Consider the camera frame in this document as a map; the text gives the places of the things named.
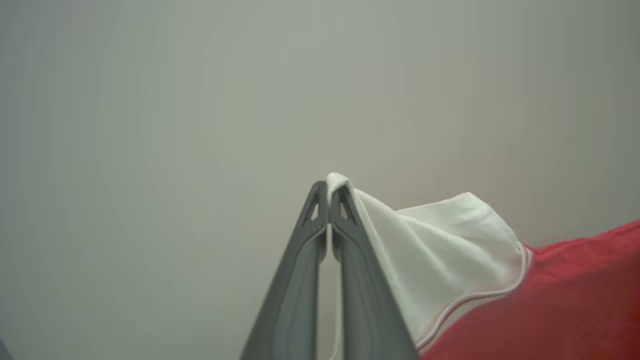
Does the red white basketball jersey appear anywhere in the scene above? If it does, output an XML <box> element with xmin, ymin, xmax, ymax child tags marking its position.
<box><xmin>326</xmin><ymin>172</ymin><xmax>640</xmax><ymax>360</ymax></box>

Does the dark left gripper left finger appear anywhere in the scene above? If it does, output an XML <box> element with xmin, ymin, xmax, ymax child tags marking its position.
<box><xmin>240</xmin><ymin>180</ymin><xmax>329</xmax><ymax>360</ymax></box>

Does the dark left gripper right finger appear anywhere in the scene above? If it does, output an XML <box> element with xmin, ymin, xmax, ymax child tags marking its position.
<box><xmin>329</xmin><ymin>184</ymin><xmax>420</xmax><ymax>360</ymax></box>

